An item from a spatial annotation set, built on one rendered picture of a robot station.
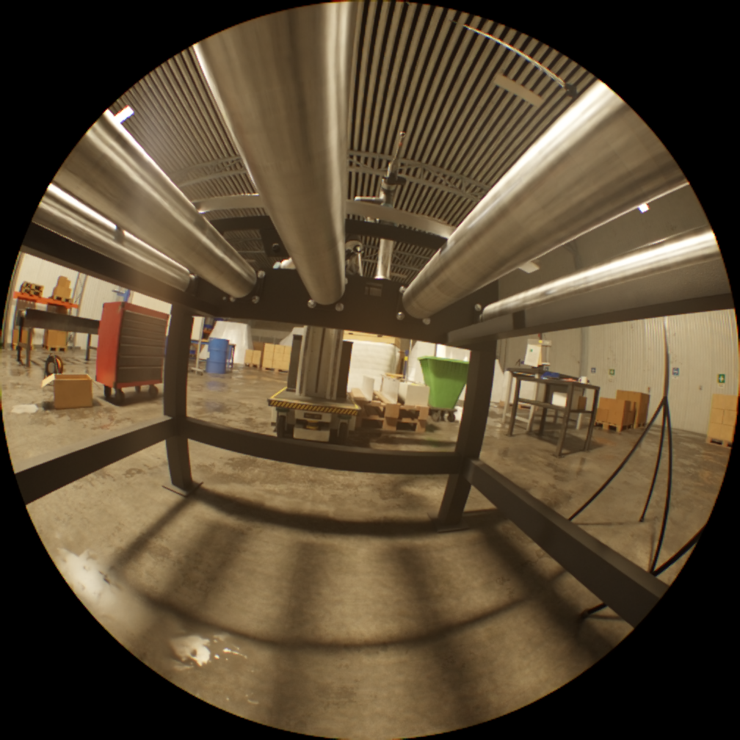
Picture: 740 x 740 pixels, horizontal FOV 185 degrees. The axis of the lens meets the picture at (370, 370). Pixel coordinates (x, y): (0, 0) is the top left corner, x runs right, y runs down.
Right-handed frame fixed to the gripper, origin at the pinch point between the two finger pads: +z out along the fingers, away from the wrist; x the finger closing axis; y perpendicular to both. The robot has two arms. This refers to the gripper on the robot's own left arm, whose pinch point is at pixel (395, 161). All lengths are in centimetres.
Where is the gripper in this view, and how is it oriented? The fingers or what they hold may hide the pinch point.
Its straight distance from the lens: 141.3
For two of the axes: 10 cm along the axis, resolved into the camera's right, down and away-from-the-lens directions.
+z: 1.0, 0.2, -9.9
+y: -9.9, -1.2, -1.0
